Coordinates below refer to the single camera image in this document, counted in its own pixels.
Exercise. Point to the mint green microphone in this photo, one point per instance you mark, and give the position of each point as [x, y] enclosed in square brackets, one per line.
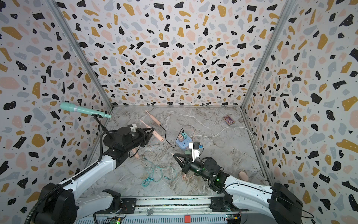
[75, 108]

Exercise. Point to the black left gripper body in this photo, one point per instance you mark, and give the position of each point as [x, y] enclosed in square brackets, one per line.
[141, 139]

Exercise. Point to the teal plug adapter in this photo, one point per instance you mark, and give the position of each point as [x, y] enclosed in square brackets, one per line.
[184, 135]

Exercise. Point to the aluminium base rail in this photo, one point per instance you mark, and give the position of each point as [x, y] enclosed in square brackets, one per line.
[165, 210]

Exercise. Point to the light blue power strip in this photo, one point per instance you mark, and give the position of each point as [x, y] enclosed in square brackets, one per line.
[184, 145]

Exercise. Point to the black microphone stand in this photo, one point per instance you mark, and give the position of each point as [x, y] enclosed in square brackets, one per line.
[108, 138]

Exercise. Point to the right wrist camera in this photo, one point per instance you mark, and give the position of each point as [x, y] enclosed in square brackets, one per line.
[195, 150]

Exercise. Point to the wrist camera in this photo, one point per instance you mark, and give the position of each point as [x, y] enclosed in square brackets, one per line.
[195, 150]
[133, 127]

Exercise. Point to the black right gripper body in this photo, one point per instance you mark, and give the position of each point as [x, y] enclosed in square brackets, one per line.
[200, 170]

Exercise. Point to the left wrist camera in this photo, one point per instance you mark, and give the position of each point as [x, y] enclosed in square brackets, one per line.
[133, 127]

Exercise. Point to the small colourful card box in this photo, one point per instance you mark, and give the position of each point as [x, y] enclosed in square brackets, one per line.
[228, 120]

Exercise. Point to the pink round cap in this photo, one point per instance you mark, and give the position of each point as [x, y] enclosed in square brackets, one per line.
[243, 176]

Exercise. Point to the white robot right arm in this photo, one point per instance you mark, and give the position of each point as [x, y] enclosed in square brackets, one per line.
[274, 201]

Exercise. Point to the pink plug adapter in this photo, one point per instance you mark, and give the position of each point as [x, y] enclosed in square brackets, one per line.
[180, 138]

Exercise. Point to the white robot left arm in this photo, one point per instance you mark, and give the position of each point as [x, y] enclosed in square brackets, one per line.
[61, 204]

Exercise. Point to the black corrugated conduit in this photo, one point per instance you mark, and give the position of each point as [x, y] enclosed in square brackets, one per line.
[64, 183]

